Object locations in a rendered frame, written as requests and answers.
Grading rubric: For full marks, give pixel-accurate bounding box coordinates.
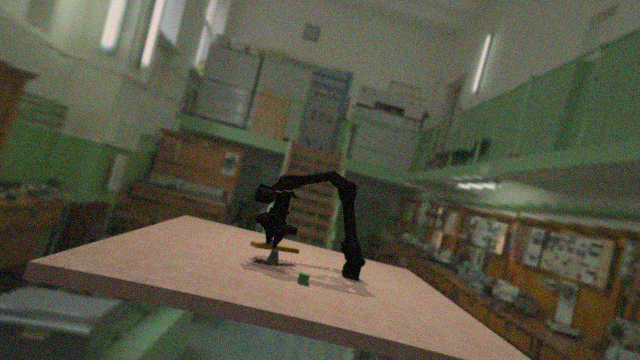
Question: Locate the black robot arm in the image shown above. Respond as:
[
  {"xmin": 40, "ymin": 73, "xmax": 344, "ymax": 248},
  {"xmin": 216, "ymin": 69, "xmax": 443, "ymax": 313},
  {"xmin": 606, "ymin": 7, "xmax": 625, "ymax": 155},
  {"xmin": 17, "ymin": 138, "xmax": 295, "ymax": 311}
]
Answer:
[{"xmin": 255, "ymin": 171, "xmax": 365, "ymax": 281}]

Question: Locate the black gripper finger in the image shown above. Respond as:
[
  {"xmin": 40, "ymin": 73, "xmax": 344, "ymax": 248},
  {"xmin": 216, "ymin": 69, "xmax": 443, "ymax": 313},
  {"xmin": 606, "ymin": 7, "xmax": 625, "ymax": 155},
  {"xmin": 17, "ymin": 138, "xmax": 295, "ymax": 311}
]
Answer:
[
  {"xmin": 262, "ymin": 225, "xmax": 277, "ymax": 243},
  {"xmin": 272, "ymin": 230, "xmax": 287, "ymax": 248}
]

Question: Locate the orange bar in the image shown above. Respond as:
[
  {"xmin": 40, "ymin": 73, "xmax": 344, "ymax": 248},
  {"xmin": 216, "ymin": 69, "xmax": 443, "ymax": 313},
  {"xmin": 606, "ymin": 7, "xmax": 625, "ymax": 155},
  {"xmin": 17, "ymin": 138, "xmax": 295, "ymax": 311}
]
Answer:
[{"xmin": 251, "ymin": 241, "xmax": 300, "ymax": 253}]

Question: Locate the small green block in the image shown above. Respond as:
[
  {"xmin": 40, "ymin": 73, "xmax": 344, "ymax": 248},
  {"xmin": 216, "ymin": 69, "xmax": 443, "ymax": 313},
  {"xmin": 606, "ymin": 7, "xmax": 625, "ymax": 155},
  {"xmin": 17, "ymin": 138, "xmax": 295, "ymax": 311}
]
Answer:
[{"xmin": 298, "ymin": 271, "xmax": 310, "ymax": 286}]

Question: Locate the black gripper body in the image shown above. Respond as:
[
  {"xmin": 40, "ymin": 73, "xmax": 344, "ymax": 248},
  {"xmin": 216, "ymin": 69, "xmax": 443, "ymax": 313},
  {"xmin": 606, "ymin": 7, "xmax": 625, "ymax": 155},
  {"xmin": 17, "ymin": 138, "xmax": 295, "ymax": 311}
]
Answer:
[{"xmin": 264, "ymin": 205, "xmax": 297, "ymax": 235}]

